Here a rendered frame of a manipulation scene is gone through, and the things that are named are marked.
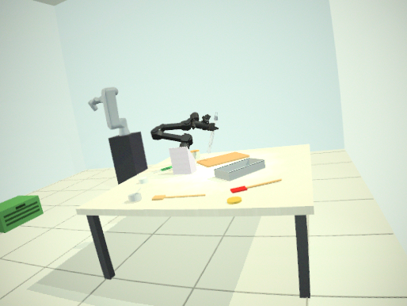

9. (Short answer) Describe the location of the yellow flat round disc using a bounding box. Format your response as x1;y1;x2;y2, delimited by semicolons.
227;197;242;204

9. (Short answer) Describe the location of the tan wooden spatula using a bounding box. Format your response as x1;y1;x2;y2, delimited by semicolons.
152;194;206;201

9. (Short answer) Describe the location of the red spatula with wooden handle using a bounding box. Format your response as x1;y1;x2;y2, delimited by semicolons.
230;179;282;193

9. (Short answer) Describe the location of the light wooden board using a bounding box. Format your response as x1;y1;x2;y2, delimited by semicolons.
196;152;250;167

